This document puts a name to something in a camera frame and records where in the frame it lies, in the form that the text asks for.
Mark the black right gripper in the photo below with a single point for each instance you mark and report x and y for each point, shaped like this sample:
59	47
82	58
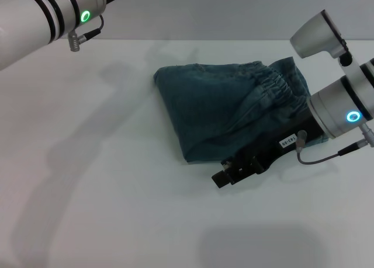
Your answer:
271	151

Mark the blue denim shorts with print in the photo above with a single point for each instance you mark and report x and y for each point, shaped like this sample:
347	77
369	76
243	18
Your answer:
204	104

